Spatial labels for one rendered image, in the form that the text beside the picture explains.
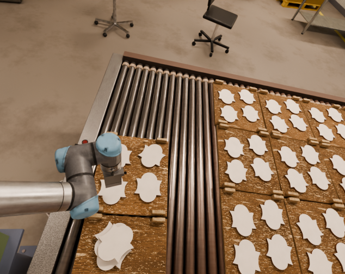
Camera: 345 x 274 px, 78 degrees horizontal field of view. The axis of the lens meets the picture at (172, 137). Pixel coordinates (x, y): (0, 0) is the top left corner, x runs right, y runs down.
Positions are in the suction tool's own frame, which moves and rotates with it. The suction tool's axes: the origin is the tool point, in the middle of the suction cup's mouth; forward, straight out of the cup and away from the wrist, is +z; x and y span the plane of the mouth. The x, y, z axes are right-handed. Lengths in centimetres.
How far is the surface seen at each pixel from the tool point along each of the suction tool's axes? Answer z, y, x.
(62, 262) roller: 10.7, -23.2, 22.7
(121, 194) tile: 8.0, -3.8, -3.2
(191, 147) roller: 10.8, 14.4, -46.6
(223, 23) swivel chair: 51, 224, -194
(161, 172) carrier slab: 9.1, 3.1, -24.5
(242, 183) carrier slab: 9, -13, -65
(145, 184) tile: 8.0, -1.6, -14.9
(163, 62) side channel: 8, 87, -51
